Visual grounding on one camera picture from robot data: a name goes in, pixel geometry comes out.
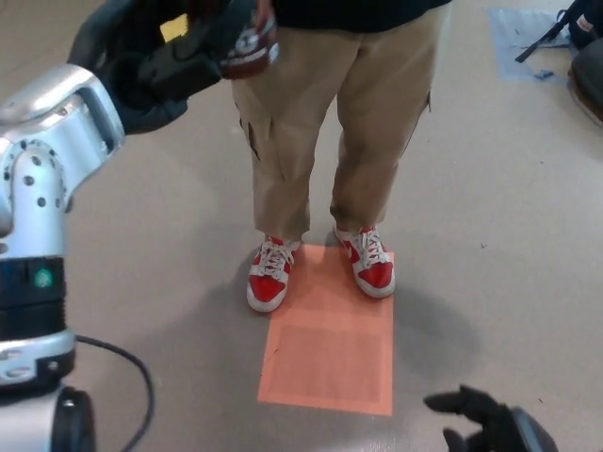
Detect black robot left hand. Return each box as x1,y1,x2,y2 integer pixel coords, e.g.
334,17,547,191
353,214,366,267
65,0,258,136

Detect person's bare hand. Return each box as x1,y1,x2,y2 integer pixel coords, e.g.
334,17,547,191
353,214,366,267
253,0,279,24

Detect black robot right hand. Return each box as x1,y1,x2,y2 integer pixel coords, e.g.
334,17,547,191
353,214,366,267
422,384,562,452

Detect brown protein shake bottle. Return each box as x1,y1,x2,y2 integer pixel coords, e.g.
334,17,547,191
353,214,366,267
220,8,280,79

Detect person's left red white sneaker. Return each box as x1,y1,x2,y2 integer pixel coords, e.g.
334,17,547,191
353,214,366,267
333,225,396,299

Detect person's red white sneaker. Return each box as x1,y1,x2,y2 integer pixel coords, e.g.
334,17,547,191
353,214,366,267
245,234,302,314
333,225,396,299

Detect person's right red white sneaker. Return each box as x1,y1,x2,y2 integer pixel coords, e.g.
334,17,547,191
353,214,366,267
245,234,302,314

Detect yellow paper sheet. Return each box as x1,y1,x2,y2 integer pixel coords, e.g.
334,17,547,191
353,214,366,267
159,12,190,44

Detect black shirt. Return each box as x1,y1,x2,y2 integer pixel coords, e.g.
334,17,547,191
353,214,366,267
270,0,453,34

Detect orange paper sheet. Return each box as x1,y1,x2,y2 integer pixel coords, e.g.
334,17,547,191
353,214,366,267
256,243,396,416

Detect khaki cargo trousers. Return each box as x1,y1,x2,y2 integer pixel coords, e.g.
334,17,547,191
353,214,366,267
230,7,451,239

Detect blue paper sheet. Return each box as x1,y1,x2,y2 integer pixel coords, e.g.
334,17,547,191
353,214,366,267
487,8,574,82

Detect dark round chair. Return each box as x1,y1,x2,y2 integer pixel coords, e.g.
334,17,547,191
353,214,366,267
567,44,603,126

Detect black backpack with strap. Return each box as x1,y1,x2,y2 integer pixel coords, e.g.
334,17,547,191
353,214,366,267
514,0,603,65

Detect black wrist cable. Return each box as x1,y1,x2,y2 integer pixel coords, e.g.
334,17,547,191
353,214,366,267
74,334,156,452

